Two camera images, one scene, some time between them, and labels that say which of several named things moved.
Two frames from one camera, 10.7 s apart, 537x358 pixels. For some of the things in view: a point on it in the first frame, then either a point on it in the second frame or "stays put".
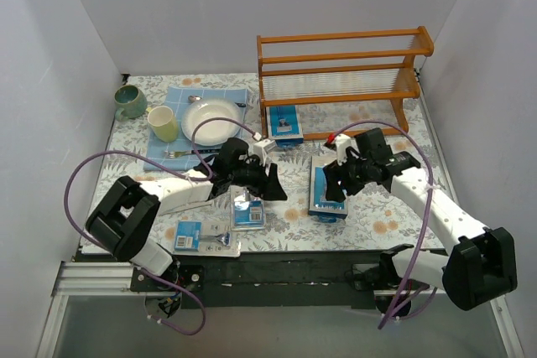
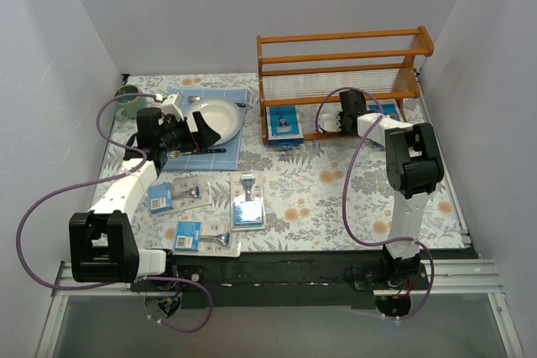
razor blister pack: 247,210 stays put
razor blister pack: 206,237 stays put
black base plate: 299,280 stays put
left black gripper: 260,179 to 194,137
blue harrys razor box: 284,126 stays put
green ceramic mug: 131,101 stays put
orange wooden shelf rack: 373,68 stays put
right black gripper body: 343,173 to 341,121
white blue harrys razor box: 319,204 to 389,108
